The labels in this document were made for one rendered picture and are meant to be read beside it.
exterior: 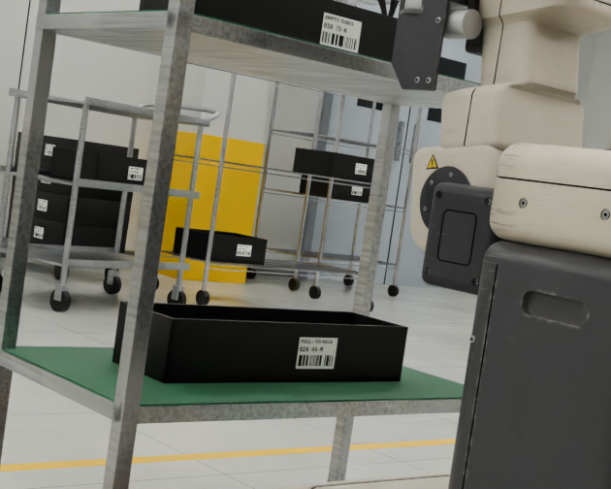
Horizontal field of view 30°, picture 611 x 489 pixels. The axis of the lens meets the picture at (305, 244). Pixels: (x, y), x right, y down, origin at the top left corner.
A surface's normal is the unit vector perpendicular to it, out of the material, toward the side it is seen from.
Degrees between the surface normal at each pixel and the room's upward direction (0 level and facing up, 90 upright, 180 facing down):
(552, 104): 82
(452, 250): 90
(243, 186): 90
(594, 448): 90
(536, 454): 90
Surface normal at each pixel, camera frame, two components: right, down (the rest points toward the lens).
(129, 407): 0.64, 0.14
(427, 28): -0.76, -0.07
